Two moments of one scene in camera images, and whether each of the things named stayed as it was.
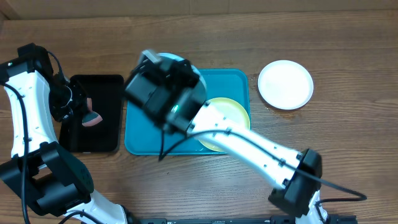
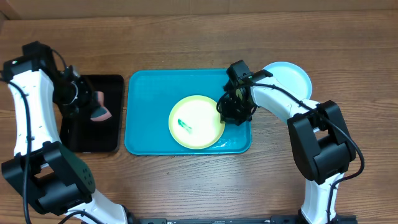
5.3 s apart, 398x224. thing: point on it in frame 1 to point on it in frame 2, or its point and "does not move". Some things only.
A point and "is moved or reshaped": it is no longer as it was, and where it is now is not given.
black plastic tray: x=106 y=93 does not move
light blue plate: x=196 y=93 to x=292 y=76
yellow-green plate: x=233 y=111 is moved or reshaped
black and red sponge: x=91 y=118 to x=99 y=112
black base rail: x=274 y=219 does not move
